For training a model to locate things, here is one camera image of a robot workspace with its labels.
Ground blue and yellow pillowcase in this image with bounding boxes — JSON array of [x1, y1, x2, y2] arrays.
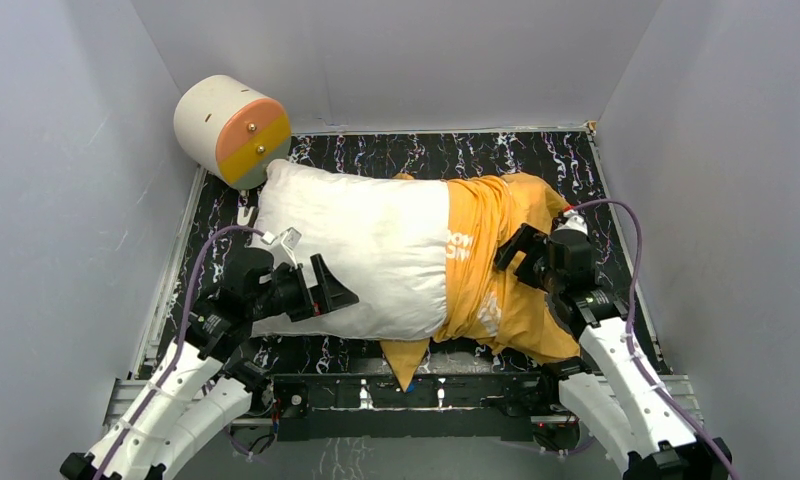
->
[[380, 172, 581, 393]]

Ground white pillow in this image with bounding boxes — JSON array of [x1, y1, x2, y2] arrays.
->
[[252, 159, 449, 341]]

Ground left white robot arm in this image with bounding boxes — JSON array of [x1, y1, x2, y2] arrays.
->
[[60, 250, 359, 479]]

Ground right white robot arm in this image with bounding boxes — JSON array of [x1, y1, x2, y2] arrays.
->
[[494, 219, 731, 479]]

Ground white cylinder drawer unit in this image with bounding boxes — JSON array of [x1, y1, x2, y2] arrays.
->
[[173, 75, 292, 190]]

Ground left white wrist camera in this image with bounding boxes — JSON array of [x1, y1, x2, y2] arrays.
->
[[259, 228, 301, 267]]

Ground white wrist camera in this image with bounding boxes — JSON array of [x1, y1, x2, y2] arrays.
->
[[552, 208, 588, 236], [259, 228, 301, 267]]

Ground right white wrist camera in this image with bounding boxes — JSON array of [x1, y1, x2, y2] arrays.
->
[[552, 208, 588, 236]]

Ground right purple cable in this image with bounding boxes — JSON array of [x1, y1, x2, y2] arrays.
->
[[562, 198, 742, 480]]

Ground purple cable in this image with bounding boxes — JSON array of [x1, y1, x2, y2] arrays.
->
[[89, 225, 269, 480], [562, 198, 742, 480]]

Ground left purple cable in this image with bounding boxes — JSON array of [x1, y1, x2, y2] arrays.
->
[[89, 225, 269, 480]]

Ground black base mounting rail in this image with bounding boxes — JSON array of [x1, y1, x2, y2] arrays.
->
[[274, 373, 553, 441]]

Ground aluminium frame rail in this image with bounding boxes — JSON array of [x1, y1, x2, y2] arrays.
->
[[103, 374, 704, 429]]

